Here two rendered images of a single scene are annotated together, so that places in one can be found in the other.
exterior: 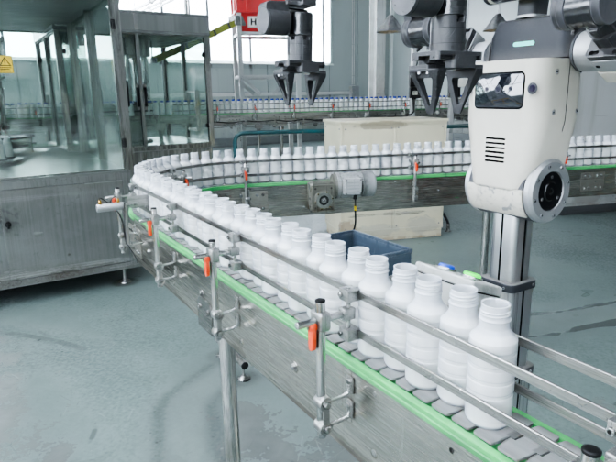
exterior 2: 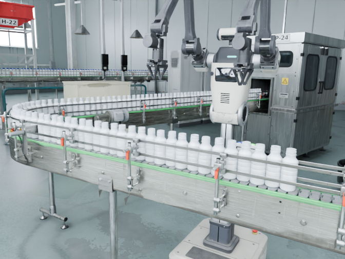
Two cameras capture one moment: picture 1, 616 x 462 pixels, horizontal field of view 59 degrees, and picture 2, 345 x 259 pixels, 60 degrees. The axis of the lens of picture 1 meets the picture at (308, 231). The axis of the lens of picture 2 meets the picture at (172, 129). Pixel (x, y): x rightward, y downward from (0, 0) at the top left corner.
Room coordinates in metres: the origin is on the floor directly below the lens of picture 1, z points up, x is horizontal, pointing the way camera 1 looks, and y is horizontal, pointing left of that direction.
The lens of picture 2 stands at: (-0.11, 0.70, 1.46)
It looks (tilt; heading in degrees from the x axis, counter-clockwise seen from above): 12 degrees down; 331
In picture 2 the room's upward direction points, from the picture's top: 1 degrees clockwise
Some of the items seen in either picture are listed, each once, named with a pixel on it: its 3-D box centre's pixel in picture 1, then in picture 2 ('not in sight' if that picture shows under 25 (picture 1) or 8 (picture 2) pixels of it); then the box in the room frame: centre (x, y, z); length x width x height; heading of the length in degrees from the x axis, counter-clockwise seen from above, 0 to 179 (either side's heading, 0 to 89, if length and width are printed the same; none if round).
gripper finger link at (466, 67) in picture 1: (453, 85); (244, 74); (0.96, -0.25, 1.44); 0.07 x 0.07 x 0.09; 31
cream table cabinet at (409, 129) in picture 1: (382, 177); (98, 112); (5.61, -0.78, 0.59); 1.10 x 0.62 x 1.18; 103
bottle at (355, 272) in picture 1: (358, 294); (218, 156); (0.91, -0.09, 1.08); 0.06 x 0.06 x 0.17
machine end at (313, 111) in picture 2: not in sight; (283, 96); (3.72, -3.65, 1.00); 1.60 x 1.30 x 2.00; 103
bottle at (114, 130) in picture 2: (224, 229); (114, 138); (1.41, 0.22, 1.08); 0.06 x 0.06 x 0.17
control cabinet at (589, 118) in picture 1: (584, 130); (185, 88); (6.62, -3.31, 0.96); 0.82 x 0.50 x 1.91; 103
